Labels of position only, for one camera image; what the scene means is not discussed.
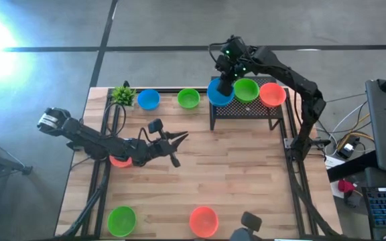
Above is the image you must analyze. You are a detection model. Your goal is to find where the blue mini bowl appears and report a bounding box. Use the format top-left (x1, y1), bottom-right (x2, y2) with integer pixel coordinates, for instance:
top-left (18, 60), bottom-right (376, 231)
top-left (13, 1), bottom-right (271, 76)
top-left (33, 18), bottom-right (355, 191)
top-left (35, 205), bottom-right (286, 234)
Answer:
top-left (206, 77), bottom-right (236, 108)
top-left (137, 88), bottom-right (162, 112)

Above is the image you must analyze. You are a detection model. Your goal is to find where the black aluminium frame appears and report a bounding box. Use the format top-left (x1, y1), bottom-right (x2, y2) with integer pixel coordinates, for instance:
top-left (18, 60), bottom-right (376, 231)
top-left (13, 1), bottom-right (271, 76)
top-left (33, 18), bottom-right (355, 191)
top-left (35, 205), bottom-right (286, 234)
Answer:
top-left (58, 87), bottom-right (340, 239)

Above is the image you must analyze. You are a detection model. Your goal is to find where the black left camera cable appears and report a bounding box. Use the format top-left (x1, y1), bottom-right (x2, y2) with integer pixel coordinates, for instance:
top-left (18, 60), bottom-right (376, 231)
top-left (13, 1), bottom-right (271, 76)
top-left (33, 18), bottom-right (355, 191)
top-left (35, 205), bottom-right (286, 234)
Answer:
top-left (103, 102), bottom-right (153, 145)

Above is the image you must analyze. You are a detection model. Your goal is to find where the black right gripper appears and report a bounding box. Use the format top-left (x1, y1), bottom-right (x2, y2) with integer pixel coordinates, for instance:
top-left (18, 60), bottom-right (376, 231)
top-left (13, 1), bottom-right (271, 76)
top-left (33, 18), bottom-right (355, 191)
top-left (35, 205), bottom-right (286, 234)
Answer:
top-left (214, 55), bottom-right (249, 97)

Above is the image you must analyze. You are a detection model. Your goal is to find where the red crumpled item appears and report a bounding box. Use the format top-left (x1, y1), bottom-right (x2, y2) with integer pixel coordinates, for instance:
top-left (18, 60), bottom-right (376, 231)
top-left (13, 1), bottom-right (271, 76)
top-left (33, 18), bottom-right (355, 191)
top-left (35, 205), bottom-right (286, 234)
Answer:
top-left (338, 179), bottom-right (357, 194)

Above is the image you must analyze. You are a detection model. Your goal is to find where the white power adapter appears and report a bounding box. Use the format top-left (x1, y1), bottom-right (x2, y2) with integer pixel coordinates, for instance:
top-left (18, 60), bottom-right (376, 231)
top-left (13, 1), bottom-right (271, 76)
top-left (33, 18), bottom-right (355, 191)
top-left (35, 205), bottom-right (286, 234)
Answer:
top-left (336, 141), bottom-right (361, 160)

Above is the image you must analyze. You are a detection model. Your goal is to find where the black camera cable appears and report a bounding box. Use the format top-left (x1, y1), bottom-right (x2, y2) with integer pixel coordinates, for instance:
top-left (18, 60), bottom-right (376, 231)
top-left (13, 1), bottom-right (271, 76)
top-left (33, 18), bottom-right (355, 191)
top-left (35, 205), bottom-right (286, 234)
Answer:
top-left (208, 40), bottom-right (229, 68)
top-left (103, 102), bottom-right (153, 145)

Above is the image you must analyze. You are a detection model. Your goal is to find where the white paper sheet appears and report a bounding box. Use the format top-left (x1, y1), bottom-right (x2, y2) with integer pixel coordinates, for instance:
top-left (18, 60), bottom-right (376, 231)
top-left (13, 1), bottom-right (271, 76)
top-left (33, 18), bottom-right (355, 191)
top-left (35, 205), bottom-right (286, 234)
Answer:
top-left (325, 155), bottom-right (346, 170)

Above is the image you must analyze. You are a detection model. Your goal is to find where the black right camera cable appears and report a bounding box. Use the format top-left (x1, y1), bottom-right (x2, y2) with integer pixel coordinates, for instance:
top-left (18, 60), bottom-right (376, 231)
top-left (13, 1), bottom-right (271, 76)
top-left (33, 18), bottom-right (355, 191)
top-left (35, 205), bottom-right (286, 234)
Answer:
top-left (208, 40), bottom-right (229, 68)

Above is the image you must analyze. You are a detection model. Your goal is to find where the dark grey stand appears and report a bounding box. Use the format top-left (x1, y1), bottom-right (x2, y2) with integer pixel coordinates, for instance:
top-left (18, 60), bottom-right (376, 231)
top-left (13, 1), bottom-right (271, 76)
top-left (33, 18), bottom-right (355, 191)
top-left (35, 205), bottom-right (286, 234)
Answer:
top-left (0, 133), bottom-right (34, 241)

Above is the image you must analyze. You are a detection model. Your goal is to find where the green plant in white pot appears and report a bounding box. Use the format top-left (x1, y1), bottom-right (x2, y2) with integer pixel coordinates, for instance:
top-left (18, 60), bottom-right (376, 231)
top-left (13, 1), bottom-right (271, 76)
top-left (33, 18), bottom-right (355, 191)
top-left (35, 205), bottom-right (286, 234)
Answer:
top-left (111, 85), bottom-right (137, 108)

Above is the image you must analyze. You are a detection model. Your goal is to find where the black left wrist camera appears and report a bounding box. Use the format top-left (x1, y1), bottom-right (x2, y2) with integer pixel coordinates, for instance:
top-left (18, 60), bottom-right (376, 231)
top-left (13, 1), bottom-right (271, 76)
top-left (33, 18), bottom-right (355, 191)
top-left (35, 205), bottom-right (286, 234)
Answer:
top-left (147, 118), bottom-right (165, 135)

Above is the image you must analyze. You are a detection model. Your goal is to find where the black perforated metal rack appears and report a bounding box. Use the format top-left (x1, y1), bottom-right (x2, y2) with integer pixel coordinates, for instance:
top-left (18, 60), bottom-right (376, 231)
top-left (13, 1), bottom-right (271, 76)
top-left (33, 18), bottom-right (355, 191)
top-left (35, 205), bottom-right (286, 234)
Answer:
top-left (208, 75), bottom-right (285, 132)

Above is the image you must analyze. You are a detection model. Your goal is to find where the red mini bowl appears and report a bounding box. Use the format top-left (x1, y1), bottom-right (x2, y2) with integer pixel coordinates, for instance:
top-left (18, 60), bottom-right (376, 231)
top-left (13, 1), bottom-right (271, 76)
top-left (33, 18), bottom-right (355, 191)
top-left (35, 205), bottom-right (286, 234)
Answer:
top-left (259, 82), bottom-right (287, 108)
top-left (109, 155), bottom-right (133, 169)
top-left (189, 206), bottom-right (220, 239)

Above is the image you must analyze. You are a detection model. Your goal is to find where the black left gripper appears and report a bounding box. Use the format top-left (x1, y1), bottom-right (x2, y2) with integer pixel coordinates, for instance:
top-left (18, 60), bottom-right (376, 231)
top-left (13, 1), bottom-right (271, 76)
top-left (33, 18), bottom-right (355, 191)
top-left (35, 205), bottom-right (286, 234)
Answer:
top-left (145, 131), bottom-right (190, 168)

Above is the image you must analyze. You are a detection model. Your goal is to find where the thick black bar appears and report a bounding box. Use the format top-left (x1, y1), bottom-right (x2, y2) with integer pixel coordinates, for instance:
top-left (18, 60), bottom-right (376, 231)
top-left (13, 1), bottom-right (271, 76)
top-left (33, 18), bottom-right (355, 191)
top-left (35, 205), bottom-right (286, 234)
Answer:
top-left (326, 150), bottom-right (380, 183)

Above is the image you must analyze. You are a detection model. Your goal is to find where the green mini bowl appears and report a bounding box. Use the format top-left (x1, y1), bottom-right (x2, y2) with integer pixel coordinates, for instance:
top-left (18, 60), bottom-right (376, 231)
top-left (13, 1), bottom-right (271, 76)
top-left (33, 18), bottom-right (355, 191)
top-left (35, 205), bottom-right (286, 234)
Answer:
top-left (233, 78), bottom-right (260, 104)
top-left (176, 88), bottom-right (201, 110)
top-left (107, 205), bottom-right (137, 238)

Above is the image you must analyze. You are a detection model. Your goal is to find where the white cable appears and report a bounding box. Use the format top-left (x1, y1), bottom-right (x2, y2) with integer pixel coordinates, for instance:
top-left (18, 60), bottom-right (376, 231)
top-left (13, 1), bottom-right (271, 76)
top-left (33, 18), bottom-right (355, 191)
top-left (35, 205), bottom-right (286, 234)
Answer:
top-left (315, 100), bottom-right (370, 150)

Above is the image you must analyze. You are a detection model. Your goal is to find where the yellow cable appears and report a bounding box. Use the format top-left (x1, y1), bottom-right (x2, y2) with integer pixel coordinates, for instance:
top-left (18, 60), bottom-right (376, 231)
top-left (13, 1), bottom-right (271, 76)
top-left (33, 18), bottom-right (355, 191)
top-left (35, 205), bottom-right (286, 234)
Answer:
top-left (336, 112), bottom-right (375, 151)

